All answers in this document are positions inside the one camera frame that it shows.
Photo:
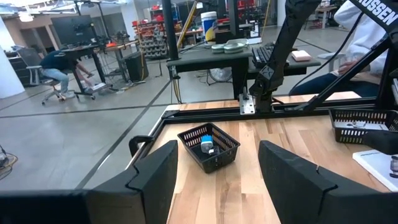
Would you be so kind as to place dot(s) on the small black plastic basket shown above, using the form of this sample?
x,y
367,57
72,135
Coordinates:
x,y
217,163

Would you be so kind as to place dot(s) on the black monitor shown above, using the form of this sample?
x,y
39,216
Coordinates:
x,y
73,29

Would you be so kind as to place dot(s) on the silver metal bracket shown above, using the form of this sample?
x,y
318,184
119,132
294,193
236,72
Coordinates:
x,y
247,105

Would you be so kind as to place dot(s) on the black floor bin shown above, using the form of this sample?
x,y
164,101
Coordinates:
x,y
136,66

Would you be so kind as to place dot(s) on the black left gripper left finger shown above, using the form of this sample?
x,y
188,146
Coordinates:
x,y
93,205

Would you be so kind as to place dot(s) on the round grey tin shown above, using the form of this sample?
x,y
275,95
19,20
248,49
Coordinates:
x,y
234,47
217,48

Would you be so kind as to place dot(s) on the yellow ladder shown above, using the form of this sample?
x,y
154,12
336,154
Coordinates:
x,y
186,25

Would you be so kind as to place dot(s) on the wooden desk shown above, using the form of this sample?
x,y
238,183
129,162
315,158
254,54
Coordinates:
x,y
121,45

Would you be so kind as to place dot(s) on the white and blue tub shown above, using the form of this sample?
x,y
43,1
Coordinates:
x,y
208,25

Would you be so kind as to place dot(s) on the black frame upright post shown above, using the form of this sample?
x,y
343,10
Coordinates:
x,y
385,81

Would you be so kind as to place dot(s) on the silver item in basket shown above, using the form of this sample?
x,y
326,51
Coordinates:
x,y
357,125

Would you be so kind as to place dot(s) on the black rolling desk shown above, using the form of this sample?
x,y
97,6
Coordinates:
x,y
84,51

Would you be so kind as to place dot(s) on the pink box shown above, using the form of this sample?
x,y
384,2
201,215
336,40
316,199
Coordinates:
x,y
301,55

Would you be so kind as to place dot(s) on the small silver adapter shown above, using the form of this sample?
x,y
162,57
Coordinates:
x,y
214,151

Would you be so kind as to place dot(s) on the person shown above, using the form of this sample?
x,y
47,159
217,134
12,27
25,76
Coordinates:
x,y
363,34
56,67

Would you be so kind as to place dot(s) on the black aluminium table frame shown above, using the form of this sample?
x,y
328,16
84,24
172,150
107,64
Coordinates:
x,y
211,116

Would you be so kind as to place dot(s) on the white flat board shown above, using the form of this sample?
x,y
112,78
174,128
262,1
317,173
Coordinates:
x,y
373,165

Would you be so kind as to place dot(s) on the red parts bin shelving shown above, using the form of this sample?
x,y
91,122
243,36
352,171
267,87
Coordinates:
x,y
152,39

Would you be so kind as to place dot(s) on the black keyboard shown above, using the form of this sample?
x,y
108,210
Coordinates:
x,y
262,56

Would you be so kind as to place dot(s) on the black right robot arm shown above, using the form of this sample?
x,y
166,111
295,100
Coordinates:
x,y
280,56

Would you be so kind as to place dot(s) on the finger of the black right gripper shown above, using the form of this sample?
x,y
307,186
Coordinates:
x,y
384,142

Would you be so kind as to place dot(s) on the wide black plastic basket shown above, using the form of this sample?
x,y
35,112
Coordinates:
x,y
354,137

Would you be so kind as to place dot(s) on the black diagonal frame brace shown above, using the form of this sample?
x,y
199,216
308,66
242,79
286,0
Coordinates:
x,y
342,77

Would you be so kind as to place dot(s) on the grey mesh office chair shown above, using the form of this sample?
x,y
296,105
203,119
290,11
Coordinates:
x,y
31,62

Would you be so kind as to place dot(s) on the black desk pole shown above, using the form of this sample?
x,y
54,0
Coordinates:
x,y
170,31

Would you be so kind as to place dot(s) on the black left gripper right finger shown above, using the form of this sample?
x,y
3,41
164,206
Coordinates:
x,y
311,202

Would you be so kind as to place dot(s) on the floor fan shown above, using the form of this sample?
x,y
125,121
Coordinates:
x,y
220,74

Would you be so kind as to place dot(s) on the white and blue charger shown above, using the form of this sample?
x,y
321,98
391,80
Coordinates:
x,y
206,143

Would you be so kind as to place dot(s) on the dark grey small item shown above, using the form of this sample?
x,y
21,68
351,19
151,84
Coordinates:
x,y
394,166

